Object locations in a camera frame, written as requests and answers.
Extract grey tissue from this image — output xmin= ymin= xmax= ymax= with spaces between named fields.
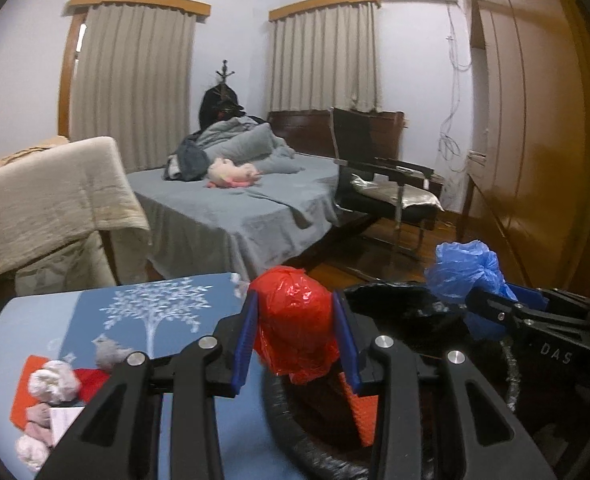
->
xmin=94 ymin=334 xmax=136 ymax=372

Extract dark clothes pile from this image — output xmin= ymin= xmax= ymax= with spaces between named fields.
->
xmin=164 ymin=139 xmax=211 ymax=182

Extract hanging wall cables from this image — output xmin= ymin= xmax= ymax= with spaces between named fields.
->
xmin=437 ymin=5 xmax=473 ymax=161

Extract red paper scrap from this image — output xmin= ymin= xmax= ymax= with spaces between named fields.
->
xmin=75 ymin=367 xmax=113 ymax=403

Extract black mesh chair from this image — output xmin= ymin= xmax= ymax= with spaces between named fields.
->
xmin=330 ymin=106 xmax=446 ymax=261

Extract brown wooden wardrobe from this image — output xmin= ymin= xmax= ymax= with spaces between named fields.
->
xmin=458 ymin=0 xmax=590 ymax=311

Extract blue plastic bag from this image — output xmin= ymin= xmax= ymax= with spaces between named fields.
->
xmin=424 ymin=241 xmax=520 ymax=342

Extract black coat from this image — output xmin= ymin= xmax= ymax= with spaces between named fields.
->
xmin=198 ymin=85 xmax=246 ymax=131

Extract black lined trash bin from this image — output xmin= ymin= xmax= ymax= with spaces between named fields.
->
xmin=262 ymin=282 xmax=526 ymax=480

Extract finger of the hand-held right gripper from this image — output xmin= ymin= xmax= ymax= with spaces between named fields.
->
xmin=505 ymin=282 xmax=590 ymax=318
xmin=465 ymin=287 xmax=590 ymax=341

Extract dark coat rack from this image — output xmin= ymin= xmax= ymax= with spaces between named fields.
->
xmin=214 ymin=59 xmax=233 ymax=91

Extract bed with grey sheet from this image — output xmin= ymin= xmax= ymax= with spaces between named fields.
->
xmin=125 ymin=152 xmax=376 ymax=286

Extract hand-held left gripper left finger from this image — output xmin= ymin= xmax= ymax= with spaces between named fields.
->
xmin=37 ymin=290 xmax=259 ymax=480

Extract silver cushion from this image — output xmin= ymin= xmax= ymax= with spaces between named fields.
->
xmin=350 ymin=174 xmax=445 ymax=212

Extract tan folded cloth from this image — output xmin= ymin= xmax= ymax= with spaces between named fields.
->
xmin=0 ymin=137 xmax=70 ymax=168

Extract short wooden pelmet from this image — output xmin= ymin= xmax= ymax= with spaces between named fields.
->
xmin=268 ymin=0 xmax=380 ymax=22

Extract narrow beige curtain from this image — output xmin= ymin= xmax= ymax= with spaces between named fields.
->
xmin=270 ymin=2 xmax=381 ymax=113

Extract orange foam net sleeve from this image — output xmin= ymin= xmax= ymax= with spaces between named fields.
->
xmin=339 ymin=372 xmax=382 ymax=448

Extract white tissue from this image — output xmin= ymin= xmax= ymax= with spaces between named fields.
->
xmin=29 ymin=360 xmax=82 ymax=404

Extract wide beige curtain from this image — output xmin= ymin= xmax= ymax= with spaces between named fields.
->
xmin=70 ymin=2 xmax=198 ymax=173

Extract wooden window frame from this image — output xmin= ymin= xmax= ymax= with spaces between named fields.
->
xmin=57 ymin=10 xmax=88 ymax=138

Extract dark wooden headboard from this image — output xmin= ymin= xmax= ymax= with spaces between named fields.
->
xmin=267 ymin=109 xmax=406 ymax=161

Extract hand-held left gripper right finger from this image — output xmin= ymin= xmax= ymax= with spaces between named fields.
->
xmin=331 ymin=290 xmax=546 ymax=480

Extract long wooden pelmet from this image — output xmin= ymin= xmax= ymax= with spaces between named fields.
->
xmin=65 ymin=0 xmax=212 ymax=18

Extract pink plush toy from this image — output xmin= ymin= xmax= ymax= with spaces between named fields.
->
xmin=205 ymin=157 xmax=262 ymax=190

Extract grey duvet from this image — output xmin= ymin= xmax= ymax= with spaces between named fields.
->
xmin=177 ymin=115 xmax=306 ymax=176

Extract orange card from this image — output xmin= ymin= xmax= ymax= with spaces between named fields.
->
xmin=10 ymin=355 xmax=108 ymax=433

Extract red plastic bag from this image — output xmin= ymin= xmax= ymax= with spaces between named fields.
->
xmin=251 ymin=266 xmax=342 ymax=387

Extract blue tree print tablecloth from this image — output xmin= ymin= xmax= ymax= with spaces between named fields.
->
xmin=0 ymin=272 xmax=301 ymax=480

